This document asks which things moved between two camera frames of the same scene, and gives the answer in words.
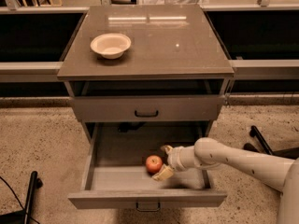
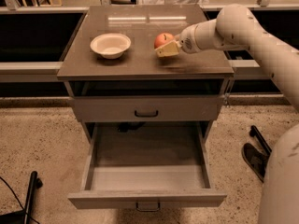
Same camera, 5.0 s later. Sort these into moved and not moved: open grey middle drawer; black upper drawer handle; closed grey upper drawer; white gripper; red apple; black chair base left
Moved: white gripper; red apple
Not moved: open grey middle drawer; black chair base left; closed grey upper drawer; black upper drawer handle
